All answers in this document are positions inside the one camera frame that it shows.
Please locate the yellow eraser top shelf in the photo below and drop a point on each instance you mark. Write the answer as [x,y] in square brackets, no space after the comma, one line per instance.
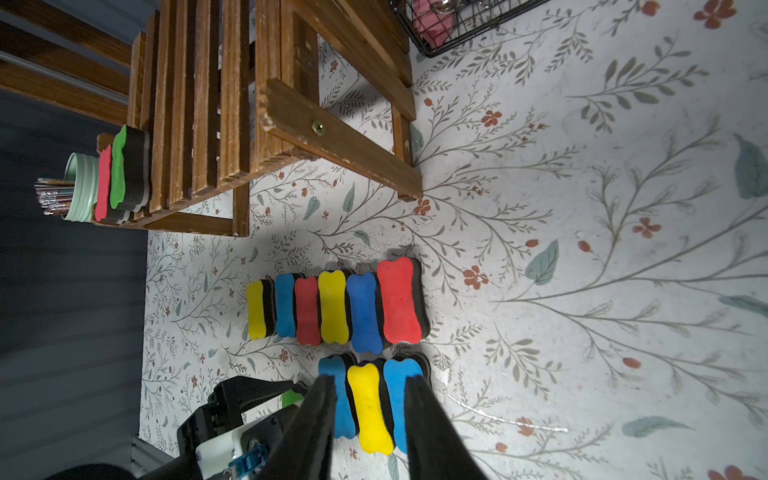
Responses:
[261,309]
[334,323]

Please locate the blue eraser bottom shelf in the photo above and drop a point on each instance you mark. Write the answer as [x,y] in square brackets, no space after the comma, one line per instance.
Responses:
[337,366]
[396,371]

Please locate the red eraser top shelf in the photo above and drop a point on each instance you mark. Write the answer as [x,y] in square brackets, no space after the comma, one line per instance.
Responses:
[404,312]
[307,311]

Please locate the yellow eraser shelf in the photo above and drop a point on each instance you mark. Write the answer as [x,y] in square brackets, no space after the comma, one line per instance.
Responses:
[334,323]
[369,395]
[261,309]

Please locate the yellow eraser bottom shelf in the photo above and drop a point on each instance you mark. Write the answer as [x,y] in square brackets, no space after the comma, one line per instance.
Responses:
[369,395]

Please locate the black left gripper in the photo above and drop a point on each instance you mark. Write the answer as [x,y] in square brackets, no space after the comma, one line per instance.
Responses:
[215,442]

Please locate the pencils in cup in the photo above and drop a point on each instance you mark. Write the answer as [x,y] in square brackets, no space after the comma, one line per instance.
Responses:
[54,196]

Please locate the blue eraser shelf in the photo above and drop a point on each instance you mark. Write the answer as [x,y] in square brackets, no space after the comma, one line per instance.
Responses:
[396,371]
[337,366]
[285,305]
[362,293]

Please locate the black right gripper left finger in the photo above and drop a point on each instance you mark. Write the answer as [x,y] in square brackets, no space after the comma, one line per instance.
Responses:
[305,451]

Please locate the green pencil cup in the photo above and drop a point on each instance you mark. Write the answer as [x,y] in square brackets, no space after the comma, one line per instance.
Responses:
[83,170]

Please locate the red eraser bottom shelf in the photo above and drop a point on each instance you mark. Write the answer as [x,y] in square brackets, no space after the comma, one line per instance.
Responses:
[102,210]

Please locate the green eraser bottom shelf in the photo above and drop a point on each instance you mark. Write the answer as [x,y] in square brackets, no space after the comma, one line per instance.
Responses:
[130,167]
[291,397]

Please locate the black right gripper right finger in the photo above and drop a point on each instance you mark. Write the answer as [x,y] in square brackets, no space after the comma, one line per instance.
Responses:
[434,448]

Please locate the black wire desk organizer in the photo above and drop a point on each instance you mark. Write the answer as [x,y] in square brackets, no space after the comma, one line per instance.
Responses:
[438,26]

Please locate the blue eraser top shelf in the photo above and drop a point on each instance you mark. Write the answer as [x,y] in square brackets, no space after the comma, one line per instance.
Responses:
[362,293]
[285,305]

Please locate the red eraser shelf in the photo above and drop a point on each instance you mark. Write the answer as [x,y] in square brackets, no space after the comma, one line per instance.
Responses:
[102,210]
[307,311]
[404,312]

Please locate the wooden two-tier shelf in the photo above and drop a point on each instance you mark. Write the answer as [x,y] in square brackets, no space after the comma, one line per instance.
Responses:
[228,92]

